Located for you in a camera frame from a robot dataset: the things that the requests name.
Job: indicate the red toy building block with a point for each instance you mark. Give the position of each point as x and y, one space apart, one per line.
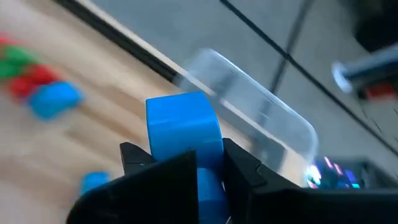
37 77

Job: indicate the black background furniture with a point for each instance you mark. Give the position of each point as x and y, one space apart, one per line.
376 25

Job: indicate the blue toy building block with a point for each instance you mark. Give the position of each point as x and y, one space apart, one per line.
93 182
183 124
56 99

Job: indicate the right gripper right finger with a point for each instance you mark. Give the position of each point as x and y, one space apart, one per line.
280 202

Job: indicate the large green building block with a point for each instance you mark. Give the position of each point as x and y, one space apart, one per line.
17 59

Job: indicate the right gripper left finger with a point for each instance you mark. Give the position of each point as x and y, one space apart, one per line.
140 193

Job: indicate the silver metal leg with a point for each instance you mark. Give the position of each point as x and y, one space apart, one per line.
367 70

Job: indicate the computer case with coloured lights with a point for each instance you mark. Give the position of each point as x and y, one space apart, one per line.
335 175

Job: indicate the clear plastic bin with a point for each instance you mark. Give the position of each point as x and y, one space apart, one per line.
248 93

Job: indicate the red object under leg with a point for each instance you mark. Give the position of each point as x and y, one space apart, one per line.
381 90

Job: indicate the black table edge strip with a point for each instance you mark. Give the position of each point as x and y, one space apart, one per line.
124 39

